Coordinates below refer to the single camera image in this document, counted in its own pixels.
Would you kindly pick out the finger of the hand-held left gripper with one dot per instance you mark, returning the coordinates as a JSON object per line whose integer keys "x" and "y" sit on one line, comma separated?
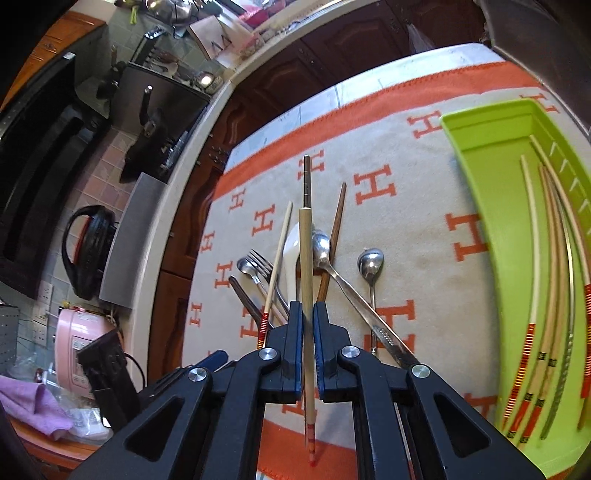
{"x": 214, "y": 358}

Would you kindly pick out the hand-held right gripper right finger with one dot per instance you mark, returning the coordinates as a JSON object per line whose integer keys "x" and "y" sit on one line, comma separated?
{"x": 318, "y": 350}

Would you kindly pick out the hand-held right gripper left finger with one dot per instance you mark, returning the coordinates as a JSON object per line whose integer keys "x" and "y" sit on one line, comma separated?
{"x": 299, "y": 350}

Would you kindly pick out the stainless steel fork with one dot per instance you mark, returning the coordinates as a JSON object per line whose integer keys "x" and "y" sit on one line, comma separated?
{"x": 258, "y": 262}
{"x": 278, "y": 304}

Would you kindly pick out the dark brown wooden chopstick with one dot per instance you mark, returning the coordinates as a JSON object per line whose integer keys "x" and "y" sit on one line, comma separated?
{"x": 336, "y": 221}
{"x": 242, "y": 295}

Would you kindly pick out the white ceramic spoon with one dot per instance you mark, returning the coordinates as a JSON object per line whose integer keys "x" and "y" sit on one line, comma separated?
{"x": 292, "y": 263}

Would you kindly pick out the red banded bamboo chopstick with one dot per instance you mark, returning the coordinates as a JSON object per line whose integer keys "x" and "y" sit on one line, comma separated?
{"x": 279, "y": 258}
{"x": 304, "y": 258}
{"x": 549, "y": 221}
{"x": 534, "y": 258}

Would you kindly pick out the small stainless steel spoon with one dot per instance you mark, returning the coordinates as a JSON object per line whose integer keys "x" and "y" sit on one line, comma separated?
{"x": 244, "y": 265}
{"x": 371, "y": 265}

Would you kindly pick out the green plastic utensil tray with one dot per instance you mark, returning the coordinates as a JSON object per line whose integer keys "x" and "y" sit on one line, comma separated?
{"x": 498, "y": 221}

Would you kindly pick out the chopsticks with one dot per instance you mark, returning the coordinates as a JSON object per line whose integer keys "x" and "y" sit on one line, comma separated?
{"x": 588, "y": 304}

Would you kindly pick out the black rectangular device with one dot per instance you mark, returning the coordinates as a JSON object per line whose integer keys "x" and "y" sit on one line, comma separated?
{"x": 108, "y": 369}

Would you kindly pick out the pink rice cooker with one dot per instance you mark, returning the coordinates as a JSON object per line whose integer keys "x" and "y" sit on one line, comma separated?
{"x": 78, "y": 337}

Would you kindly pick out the clear plastic bag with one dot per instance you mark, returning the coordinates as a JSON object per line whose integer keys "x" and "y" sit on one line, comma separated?
{"x": 87, "y": 422}

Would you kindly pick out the low stainless steel panel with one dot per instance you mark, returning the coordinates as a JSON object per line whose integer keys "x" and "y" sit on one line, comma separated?
{"x": 134, "y": 240}

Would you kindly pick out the orange and white printed blanket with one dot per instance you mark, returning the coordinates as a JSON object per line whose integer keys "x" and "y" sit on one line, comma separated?
{"x": 406, "y": 221}

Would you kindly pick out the black kettle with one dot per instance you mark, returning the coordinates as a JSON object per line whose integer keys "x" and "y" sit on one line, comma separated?
{"x": 92, "y": 258}

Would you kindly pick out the purple cloth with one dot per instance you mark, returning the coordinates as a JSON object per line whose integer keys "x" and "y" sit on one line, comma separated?
{"x": 32, "y": 406}

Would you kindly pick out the gas stove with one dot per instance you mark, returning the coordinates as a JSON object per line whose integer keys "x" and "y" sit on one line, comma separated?
{"x": 178, "y": 147}

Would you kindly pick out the black range hood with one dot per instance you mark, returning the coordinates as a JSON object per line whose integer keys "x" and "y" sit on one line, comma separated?
{"x": 41, "y": 175}

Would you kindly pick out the stainless steel splash panel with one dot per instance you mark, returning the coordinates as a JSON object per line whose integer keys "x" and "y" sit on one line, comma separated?
{"x": 178, "y": 106}

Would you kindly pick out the clear food container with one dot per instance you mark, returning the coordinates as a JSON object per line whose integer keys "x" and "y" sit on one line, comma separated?
{"x": 247, "y": 46}

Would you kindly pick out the wooden cutting board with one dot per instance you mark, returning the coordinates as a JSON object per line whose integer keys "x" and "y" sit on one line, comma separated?
{"x": 217, "y": 32}

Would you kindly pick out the hanging white plastic bag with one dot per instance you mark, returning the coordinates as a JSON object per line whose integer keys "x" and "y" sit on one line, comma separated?
{"x": 418, "y": 39}

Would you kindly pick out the red plastic basin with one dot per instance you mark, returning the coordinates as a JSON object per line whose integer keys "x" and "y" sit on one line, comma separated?
{"x": 254, "y": 17}

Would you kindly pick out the hanging steel pots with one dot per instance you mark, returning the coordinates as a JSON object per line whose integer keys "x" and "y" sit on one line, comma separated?
{"x": 173, "y": 9}

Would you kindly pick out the white wall socket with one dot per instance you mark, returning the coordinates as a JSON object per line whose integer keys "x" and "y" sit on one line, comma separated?
{"x": 45, "y": 295}

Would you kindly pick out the orange wooden wall cabinet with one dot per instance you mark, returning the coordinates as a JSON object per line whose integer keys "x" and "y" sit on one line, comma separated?
{"x": 60, "y": 41}

